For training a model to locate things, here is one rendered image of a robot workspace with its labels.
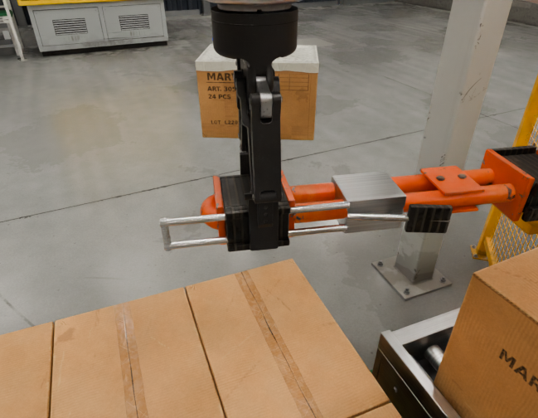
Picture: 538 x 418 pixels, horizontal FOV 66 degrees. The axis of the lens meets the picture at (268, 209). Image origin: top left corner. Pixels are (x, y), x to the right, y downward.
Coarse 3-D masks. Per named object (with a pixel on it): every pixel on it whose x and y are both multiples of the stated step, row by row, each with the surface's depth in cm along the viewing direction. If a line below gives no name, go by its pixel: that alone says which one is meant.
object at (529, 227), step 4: (492, 204) 71; (520, 216) 65; (520, 220) 65; (516, 224) 65; (520, 224) 65; (524, 224) 64; (528, 224) 63; (532, 224) 63; (536, 224) 63; (524, 228) 64; (528, 228) 63; (532, 228) 63; (536, 228) 63; (528, 232) 63; (532, 232) 63; (536, 232) 63
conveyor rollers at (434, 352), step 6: (432, 348) 116; (438, 348) 116; (426, 354) 116; (432, 354) 115; (438, 354) 114; (414, 360) 113; (432, 360) 115; (438, 360) 113; (420, 366) 112; (438, 366) 113; (426, 372) 110
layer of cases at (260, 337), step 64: (64, 320) 125; (128, 320) 125; (192, 320) 125; (256, 320) 125; (320, 320) 125; (0, 384) 107; (64, 384) 107; (128, 384) 107; (192, 384) 107; (256, 384) 107; (320, 384) 107
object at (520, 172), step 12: (492, 156) 52; (504, 156) 54; (516, 156) 54; (528, 156) 54; (480, 168) 54; (492, 168) 52; (504, 168) 50; (516, 168) 48; (528, 168) 51; (504, 180) 50; (516, 180) 48; (528, 180) 46; (516, 192) 48; (528, 192) 47; (504, 204) 50; (516, 204) 48; (528, 204) 48; (516, 216) 49; (528, 216) 48
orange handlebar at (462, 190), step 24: (432, 168) 51; (456, 168) 51; (312, 192) 48; (408, 192) 51; (432, 192) 47; (456, 192) 47; (480, 192) 48; (504, 192) 48; (312, 216) 45; (336, 216) 46
